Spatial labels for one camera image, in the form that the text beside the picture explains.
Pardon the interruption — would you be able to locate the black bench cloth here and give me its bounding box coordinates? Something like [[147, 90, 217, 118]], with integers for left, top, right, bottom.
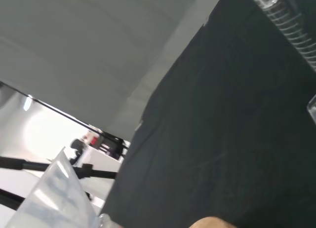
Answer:
[[100, 0, 316, 228]]

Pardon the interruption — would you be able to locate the black background equipment rack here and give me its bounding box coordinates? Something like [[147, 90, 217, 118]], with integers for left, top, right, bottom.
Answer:
[[100, 131, 131, 160]]

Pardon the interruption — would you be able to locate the black tripod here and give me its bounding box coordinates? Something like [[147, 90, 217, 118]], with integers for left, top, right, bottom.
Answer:
[[0, 155, 117, 211]]

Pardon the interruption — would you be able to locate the clear plastic funnel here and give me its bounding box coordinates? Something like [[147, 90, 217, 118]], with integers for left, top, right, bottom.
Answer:
[[4, 146, 100, 228]]

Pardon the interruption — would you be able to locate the round-bottom glass flask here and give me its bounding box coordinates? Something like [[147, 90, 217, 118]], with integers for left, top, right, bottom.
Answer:
[[98, 213, 119, 228]]

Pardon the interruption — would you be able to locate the black camera on stand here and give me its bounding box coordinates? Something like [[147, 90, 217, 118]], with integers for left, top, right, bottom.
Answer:
[[70, 138, 85, 166]]

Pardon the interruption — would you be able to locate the cork ring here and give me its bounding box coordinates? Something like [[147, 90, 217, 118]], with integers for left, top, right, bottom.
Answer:
[[189, 216, 238, 228]]

